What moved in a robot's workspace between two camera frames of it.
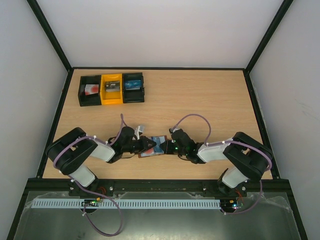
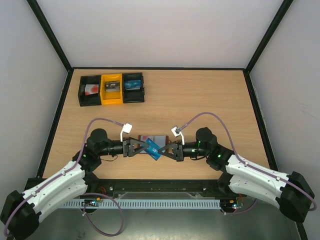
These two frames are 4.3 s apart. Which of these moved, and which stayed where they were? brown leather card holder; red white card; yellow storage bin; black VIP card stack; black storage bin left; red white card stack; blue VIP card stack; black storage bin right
Moved: red white card; brown leather card holder
Stayed: blue VIP card stack; black storage bin right; yellow storage bin; red white card stack; black storage bin left; black VIP card stack
